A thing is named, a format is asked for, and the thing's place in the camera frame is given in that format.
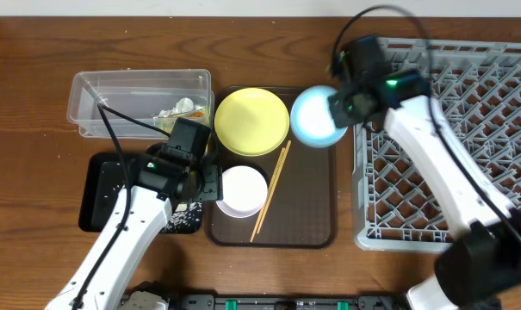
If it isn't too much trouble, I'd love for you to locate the rice pile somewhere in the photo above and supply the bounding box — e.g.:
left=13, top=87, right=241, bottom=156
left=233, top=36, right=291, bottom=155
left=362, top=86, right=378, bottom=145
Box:
left=160, top=202, right=203, bottom=234

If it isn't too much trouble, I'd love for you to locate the colourful snack wrapper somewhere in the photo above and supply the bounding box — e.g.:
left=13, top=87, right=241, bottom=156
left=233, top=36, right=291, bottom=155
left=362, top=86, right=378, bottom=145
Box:
left=160, top=107, right=211, bottom=134

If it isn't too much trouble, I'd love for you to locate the light blue bowl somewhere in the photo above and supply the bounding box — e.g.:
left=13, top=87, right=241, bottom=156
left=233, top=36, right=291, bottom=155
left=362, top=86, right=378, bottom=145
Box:
left=290, top=85, right=347, bottom=148

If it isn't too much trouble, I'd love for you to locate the white rice bowl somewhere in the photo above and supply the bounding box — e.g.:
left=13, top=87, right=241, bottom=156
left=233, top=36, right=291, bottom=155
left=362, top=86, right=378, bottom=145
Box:
left=216, top=165, right=268, bottom=219

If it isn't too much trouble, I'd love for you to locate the yellow plate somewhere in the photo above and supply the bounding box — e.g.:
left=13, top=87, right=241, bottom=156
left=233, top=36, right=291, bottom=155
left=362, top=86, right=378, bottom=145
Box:
left=214, top=88, right=290, bottom=157

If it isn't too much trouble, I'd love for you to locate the white napkin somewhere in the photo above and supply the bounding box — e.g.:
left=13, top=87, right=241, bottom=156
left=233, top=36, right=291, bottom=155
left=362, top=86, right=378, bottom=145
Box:
left=156, top=97, right=195, bottom=118

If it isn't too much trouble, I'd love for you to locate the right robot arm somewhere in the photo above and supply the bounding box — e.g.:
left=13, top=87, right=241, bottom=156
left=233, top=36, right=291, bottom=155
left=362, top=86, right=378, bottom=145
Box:
left=328, top=35, right=521, bottom=309

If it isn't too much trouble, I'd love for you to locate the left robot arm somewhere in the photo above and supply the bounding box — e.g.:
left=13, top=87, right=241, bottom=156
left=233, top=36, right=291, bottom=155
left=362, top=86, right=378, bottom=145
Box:
left=47, top=118, right=223, bottom=309

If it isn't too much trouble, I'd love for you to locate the black waste tray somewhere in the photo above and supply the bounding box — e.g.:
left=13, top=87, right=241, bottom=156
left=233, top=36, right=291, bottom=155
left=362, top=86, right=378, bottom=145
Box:
left=78, top=151, right=205, bottom=235

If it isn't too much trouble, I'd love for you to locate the grey dishwasher rack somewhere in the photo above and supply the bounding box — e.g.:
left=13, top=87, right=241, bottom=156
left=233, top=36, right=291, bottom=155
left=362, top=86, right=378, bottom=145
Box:
left=352, top=40, right=521, bottom=253

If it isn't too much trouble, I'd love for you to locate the clear plastic bin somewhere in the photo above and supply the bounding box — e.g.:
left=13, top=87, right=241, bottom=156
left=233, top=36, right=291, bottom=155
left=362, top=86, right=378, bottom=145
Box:
left=67, top=69, right=214, bottom=140

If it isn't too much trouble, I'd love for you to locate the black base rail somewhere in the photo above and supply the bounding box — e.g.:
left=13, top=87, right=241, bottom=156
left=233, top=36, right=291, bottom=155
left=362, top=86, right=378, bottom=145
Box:
left=121, top=282, right=416, bottom=310

